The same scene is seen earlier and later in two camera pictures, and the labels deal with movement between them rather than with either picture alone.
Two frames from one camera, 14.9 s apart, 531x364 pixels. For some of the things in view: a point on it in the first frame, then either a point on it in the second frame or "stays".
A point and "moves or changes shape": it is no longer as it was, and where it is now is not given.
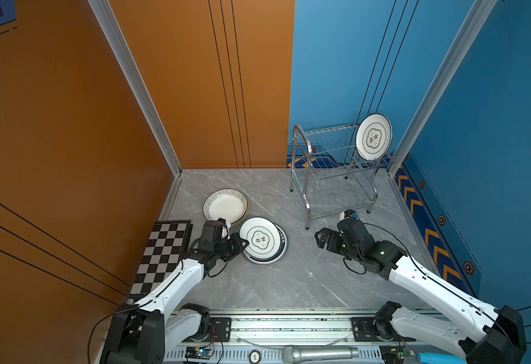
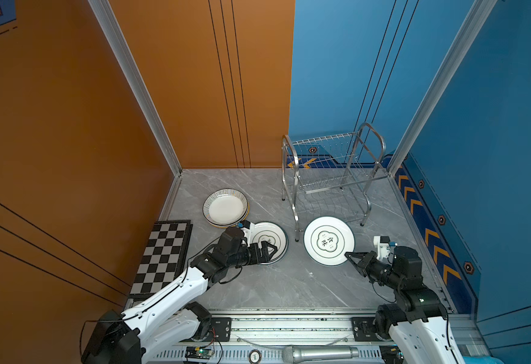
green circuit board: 198,353 stays
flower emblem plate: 374,136 to 327,240
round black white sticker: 255,356 stays
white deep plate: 227,203 stays
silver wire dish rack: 328,171 moves or changes shape
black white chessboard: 166,247 stays
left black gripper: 238,247 to 265,257
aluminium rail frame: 262,336 stays
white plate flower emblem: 263,236 moves or changes shape
